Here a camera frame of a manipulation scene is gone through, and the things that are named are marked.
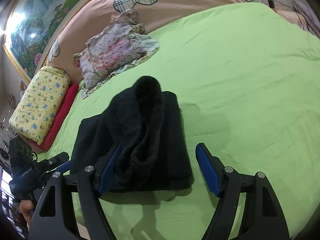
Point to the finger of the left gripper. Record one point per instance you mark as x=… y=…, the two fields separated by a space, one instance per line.
x=64 y=167

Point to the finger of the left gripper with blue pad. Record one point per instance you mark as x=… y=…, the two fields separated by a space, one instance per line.
x=54 y=162

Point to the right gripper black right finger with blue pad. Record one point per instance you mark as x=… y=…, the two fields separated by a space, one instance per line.
x=248 y=199

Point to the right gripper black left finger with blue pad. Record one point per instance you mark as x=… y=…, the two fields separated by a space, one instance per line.
x=54 y=217

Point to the black pants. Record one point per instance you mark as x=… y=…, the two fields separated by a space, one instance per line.
x=146 y=122

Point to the person's left hand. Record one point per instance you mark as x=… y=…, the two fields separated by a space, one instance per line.
x=26 y=206

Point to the yellow cartoon print quilt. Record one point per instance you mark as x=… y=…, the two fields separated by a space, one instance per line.
x=36 y=111

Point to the red folded blanket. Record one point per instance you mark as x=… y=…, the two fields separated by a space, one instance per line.
x=58 y=120

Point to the floral ruffled pillow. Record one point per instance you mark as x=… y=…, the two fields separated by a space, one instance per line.
x=122 y=45

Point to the light green bed sheet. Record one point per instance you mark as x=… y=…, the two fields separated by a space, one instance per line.
x=247 y=84

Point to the gold-framed landscape painting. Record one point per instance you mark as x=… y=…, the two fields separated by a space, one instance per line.
x=31 y=28

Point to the pink plaid-heart duvet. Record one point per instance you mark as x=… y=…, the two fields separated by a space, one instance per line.
x=95 y=15

